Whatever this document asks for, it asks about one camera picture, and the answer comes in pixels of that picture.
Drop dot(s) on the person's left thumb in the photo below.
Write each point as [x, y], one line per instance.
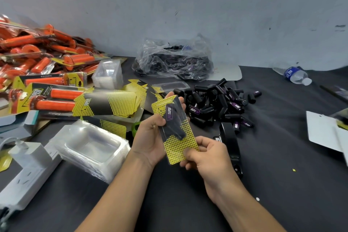
[158, 121]

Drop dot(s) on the dark flat package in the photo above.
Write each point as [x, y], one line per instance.
[335, 90]

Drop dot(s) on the stack of yellow black cards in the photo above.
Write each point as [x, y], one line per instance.
[108, 102]

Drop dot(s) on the narrow white backing card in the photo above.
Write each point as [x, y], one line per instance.
[343, 142]

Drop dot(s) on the white power strip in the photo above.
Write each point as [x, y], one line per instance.
[24, 183]

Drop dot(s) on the single clear blister shell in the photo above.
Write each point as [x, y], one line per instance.
[170, 86]

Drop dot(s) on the clear plastic water bottle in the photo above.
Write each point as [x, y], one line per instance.
[295, 74]

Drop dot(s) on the person's left forearm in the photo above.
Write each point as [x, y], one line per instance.
[117, 199]

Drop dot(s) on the black stapler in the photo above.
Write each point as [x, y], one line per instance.
[229, 142]

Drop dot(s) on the clear plastic bag of grips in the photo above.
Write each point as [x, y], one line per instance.
[174, 60]

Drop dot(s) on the yellow carded black grip package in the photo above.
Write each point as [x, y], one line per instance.
[178, 142]

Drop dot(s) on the person's right hand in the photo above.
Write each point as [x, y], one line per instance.
[217, 169]

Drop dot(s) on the white paper sheet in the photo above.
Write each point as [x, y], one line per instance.
[228, 72]

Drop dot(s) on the person's right thumb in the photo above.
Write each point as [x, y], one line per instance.
[206, 142]

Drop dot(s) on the green plastic object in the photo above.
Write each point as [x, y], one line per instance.
[135, 129]

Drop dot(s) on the blue white cardboard box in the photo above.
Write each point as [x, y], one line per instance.
[16, 125]

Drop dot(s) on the person's right forearm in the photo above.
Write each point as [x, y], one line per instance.
[244, 212]

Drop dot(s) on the white charger plug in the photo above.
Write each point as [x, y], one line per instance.
[30, 153]

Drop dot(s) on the stack of small clear blisters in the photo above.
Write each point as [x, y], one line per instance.
[107, 72]

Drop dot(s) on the pile of orange grip packages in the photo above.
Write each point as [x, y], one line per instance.
[35, 60]

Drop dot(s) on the yellow card piece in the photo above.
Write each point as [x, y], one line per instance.
[5, 159]

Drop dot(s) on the person's left hand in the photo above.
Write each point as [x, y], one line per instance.
[146, 142]

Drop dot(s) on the large white backing card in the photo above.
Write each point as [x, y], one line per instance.
[322, 128]

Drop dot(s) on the yellow black single card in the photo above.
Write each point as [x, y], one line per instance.
[111, 127]

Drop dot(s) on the stack of large clear blisters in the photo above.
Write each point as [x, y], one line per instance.
[89, 147]

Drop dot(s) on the yellow black packaged card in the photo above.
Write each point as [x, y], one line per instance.
[342, 120]

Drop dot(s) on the pile of loose black grips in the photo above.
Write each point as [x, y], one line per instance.
[217, 104]

